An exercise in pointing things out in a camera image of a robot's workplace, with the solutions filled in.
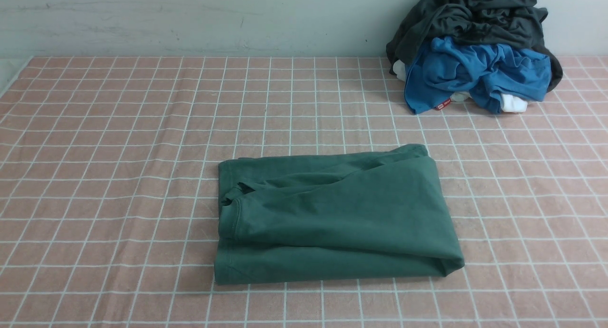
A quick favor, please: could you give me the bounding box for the pink checkered tablecloth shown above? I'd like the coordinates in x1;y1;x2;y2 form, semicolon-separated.
0;57;608;328

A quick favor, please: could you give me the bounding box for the dark grey crumpled garment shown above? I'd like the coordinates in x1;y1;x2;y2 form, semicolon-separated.
386;0;564;91

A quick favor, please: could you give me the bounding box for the blue crumpled garment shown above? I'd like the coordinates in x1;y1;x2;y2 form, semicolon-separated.
404;37;552;114

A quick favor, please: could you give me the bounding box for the green long-sleeved shirt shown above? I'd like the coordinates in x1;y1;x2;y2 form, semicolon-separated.
214;144;465;285

